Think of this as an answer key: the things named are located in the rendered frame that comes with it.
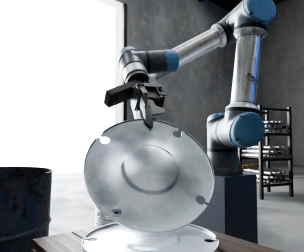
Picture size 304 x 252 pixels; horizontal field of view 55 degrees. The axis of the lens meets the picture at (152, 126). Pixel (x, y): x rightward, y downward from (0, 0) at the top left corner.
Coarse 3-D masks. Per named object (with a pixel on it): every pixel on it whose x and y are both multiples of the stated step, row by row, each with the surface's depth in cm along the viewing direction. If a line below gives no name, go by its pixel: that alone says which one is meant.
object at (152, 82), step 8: (136, 72) 84; (144, 72) 86; (128, 80) 85; (136, 80) 85; (144, 80) 86; (152, 80) 86; (136, 88) 78; (144, 88) 78; (152, 88) 81; (160, 88) 83; (136, 96) 78; (152, 96) 79; (160, 96) 79; (136, 104) 79; (160, 104) 81
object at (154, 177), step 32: (128, 128) 71; (160, 128) 73; (96, 160) 64; (128, 160) 64; (160, 160) 66; (192, 160) 68; (96, 192) 59; (128, 192) 60; (160, 192) 61; (192, 192) 62; (128, 224) 56; (160, 224) 57
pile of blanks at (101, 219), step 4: (96, 208) 166; (112, 208) 156; (116, 208) 158; (96, 212) 162; (100, 212) 159; (112, 212) 155; (116, 212) 156; (120, 212) 155; (96, 216) 162; (100, 216) 159; (104, 216) 157; (112, 216) 158; (116, 216) 155; (96, 220) 162; (100, 220) 159; (104, 220) 157; (108, 220) 156; (112, 220) 155; (96, 224) 164; (100, 224) 158; (104, 224) 158
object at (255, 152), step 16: (288, 112) 310; (272, 128) 310; (288, 128) 310; (288, 144) 309; (240, 160) 321; (272, 160) 298; (288, 160) 309; (256, 176) 304; (272, 176) 292; (288, 176) 303
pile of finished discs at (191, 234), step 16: (112, 224) 74; (192, 224) 73; (96, 240) 63; (112, 240) 63; (128, 240) 61; (144, 240) 61; (160, 240) 61; (176, 240) 61; (192, 240) 63; (208, 240) 65
